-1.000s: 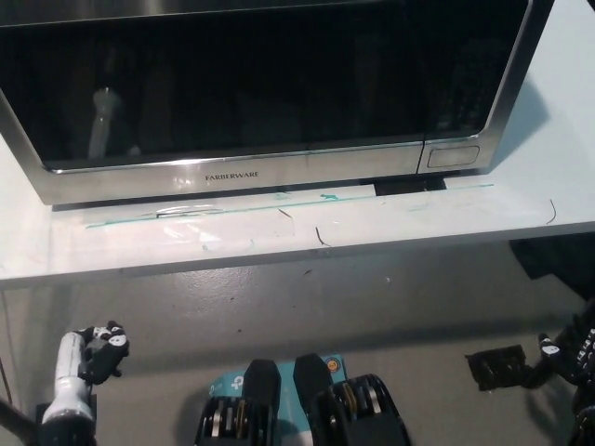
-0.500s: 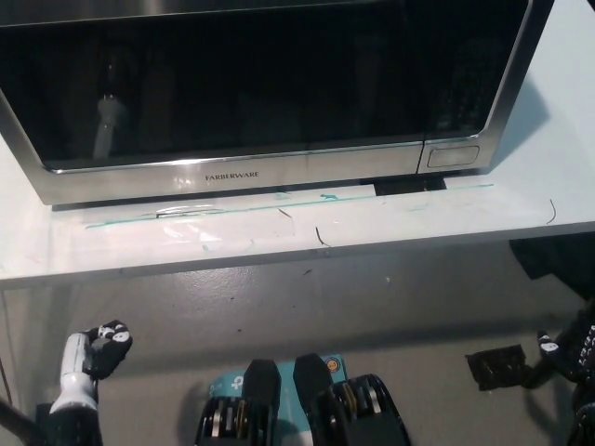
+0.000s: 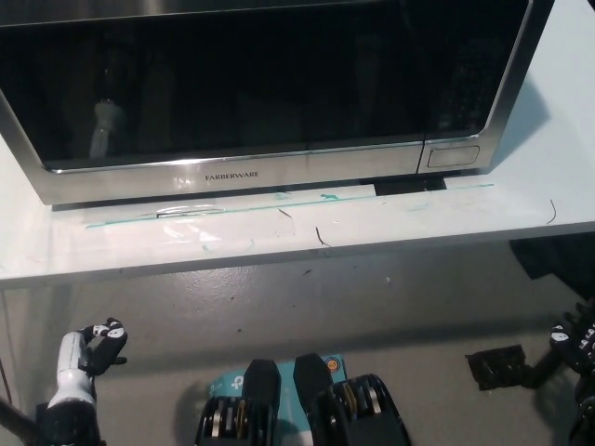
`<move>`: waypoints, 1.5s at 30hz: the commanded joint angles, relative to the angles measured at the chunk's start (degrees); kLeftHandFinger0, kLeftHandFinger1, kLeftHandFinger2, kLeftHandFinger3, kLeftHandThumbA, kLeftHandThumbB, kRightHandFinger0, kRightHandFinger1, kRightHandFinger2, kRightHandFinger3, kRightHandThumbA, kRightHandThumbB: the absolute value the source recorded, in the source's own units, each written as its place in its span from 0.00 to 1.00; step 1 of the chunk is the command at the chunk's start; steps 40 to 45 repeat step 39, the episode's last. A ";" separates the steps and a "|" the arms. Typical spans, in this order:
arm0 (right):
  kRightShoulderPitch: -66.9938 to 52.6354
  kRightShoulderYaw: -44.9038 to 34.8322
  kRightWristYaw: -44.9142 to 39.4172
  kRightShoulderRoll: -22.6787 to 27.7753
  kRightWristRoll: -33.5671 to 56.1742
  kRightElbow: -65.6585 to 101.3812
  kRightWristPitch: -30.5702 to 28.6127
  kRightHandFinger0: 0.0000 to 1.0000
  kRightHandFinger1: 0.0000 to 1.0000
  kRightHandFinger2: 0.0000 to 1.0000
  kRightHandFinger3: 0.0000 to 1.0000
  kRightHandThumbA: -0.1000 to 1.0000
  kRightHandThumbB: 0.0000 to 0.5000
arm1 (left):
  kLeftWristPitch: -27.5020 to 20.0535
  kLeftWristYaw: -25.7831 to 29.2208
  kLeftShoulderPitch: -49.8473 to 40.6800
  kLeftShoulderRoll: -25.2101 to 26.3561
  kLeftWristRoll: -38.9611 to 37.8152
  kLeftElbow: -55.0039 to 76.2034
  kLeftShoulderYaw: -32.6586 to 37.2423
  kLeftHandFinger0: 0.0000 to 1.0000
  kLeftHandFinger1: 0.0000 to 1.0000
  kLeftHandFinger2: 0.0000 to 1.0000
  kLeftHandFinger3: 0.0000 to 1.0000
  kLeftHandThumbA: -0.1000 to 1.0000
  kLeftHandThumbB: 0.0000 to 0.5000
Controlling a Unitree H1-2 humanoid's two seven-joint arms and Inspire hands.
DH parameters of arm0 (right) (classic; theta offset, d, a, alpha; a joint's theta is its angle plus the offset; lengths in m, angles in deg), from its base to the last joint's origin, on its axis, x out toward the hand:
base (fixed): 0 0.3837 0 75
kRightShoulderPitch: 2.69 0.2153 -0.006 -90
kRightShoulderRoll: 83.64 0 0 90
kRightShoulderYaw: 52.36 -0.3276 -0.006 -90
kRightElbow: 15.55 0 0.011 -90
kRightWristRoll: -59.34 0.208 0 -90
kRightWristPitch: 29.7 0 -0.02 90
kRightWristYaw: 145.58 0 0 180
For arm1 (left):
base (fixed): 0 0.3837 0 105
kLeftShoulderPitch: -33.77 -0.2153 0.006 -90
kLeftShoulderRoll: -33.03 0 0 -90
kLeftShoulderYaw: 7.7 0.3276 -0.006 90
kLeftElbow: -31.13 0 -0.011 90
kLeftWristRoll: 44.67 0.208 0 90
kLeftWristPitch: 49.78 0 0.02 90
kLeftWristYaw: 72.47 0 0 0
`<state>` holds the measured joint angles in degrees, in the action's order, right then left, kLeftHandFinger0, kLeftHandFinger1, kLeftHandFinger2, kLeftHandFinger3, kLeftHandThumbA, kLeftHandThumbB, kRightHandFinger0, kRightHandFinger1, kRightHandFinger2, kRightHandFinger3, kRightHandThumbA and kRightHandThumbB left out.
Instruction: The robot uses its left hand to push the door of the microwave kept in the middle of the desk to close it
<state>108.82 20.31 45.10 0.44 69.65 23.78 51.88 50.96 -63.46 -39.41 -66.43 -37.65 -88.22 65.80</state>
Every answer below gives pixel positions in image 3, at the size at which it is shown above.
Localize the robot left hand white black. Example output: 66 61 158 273
55 317 130 375

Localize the robot right hand white black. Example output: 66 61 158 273
549 303 595 374

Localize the silver microwave door release button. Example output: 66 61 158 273
426 145 482 169

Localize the stainless steel microwave oven body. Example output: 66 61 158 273
0 0 557 213

